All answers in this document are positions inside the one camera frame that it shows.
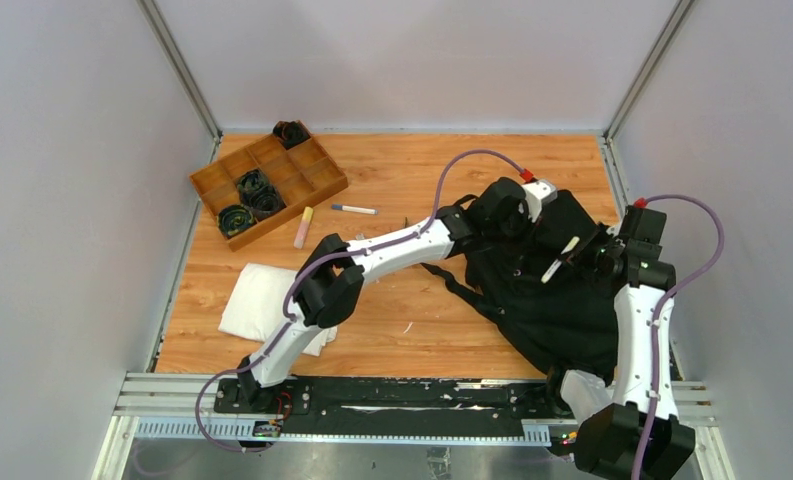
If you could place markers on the rolled dark belt middle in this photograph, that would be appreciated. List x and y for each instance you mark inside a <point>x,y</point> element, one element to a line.
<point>251,182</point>

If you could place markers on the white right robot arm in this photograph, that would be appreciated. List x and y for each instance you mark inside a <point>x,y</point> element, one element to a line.
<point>631,429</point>

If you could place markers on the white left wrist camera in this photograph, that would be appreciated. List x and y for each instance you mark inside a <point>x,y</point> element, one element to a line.
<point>538,194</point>

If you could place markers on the rolled dark belt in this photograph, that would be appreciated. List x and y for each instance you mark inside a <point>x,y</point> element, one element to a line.
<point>251,182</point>
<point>235,219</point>
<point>266,203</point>
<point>290,133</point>

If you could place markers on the blue white marker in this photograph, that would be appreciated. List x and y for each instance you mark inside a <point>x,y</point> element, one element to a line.
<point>354,209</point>

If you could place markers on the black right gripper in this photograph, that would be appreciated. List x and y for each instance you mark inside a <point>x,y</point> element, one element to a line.
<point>584,252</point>

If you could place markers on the black backpack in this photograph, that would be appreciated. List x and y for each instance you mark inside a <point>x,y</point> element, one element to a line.
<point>565,323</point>

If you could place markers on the yellow white pen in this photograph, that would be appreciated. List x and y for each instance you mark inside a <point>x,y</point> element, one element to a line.
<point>560,259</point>

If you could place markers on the rolled dark belt front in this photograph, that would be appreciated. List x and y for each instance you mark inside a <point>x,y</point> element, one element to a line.
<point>235,219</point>

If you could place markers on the rolled dark belt top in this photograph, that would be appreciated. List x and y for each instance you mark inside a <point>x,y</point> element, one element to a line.
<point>290,133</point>

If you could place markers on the white folded cloth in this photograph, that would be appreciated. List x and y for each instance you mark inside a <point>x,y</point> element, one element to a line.
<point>254,308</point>

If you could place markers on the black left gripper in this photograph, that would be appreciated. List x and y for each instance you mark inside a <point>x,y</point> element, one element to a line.
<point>549,221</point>

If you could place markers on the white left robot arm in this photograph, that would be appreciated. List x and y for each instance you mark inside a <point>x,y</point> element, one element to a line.
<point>326,290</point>

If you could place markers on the rolled dark belt centre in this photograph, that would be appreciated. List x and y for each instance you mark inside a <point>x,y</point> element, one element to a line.
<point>266,203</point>

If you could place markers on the pink yellow highlighter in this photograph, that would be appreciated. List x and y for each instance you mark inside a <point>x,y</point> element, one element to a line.
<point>303,229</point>

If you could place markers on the wooden compartment tray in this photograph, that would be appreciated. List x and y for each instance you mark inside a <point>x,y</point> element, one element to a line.
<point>305,175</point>

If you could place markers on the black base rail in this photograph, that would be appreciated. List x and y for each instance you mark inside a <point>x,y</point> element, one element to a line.
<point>397,407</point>

